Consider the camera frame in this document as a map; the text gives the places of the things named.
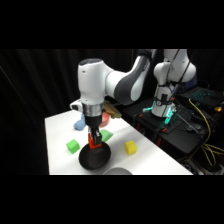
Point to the green cube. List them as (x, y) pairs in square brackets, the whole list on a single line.
[(72, 146)]

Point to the green base light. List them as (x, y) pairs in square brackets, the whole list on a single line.
[(168, 117)]

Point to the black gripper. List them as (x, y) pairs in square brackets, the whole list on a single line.
[(92, 122)]

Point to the black robot stand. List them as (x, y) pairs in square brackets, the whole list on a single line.
[(180, 133)]

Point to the green wedge block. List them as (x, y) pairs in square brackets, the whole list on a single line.
[(106, 136)]

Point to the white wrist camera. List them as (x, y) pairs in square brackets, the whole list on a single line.
[(76, 106)]

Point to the pink bowl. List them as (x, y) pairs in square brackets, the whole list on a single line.
[(105, 119)]

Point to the yellow cube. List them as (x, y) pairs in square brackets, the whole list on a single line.
[(130, 147)]

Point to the grey bowl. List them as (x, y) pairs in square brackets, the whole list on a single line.
[(117, 171)]

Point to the black bowl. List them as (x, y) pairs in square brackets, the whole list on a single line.
[(94, 158)]

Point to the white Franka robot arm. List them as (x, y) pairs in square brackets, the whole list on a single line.
[(93, 83)]

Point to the black laptop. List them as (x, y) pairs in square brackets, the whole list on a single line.
[(202, 95)]

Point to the blue cloth toy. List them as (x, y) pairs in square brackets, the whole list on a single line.
[(80, 124)]

